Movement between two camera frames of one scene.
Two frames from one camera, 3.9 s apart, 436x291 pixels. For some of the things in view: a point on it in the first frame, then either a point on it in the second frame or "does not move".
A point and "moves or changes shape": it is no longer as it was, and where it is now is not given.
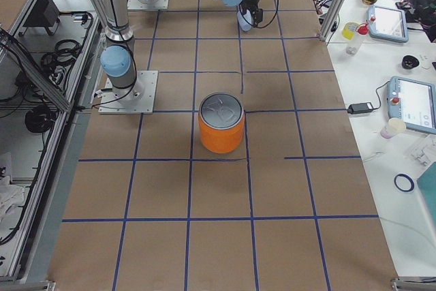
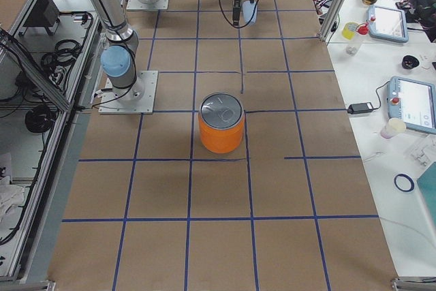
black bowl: x=409 y=62 does not move
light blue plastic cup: x=245 y=20 moves or changes shape
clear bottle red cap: x=353 y=45 does not move
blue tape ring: x=407 y=177 does not move
